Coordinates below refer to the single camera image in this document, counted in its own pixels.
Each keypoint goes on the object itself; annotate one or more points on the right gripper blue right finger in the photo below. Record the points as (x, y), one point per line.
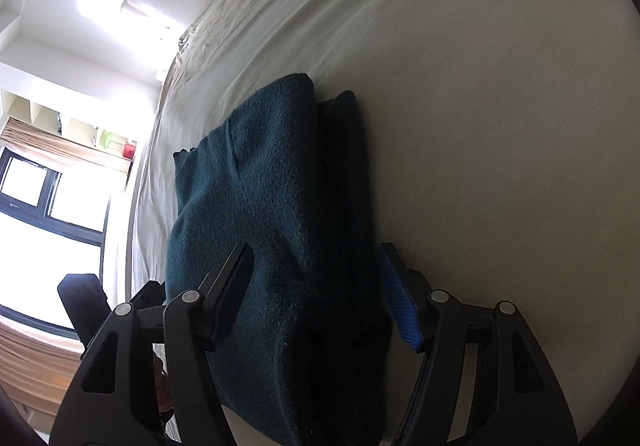
(517, 400)

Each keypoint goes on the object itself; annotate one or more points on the dark green knit sweater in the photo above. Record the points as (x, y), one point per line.
(305, 362)

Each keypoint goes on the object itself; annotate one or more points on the person left hand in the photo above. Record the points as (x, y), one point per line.
(162, 386)

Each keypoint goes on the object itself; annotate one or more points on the black framed window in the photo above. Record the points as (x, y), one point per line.
(52, 224)

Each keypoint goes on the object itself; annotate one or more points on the red box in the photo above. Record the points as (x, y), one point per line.
(129, 150)

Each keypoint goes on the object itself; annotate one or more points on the green lidded jar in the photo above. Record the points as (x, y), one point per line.
(106, 139)

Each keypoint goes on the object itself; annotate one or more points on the beige curtain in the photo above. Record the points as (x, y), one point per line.
(56, 152)

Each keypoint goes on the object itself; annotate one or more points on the white wall shelf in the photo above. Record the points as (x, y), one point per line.
(52, 121)

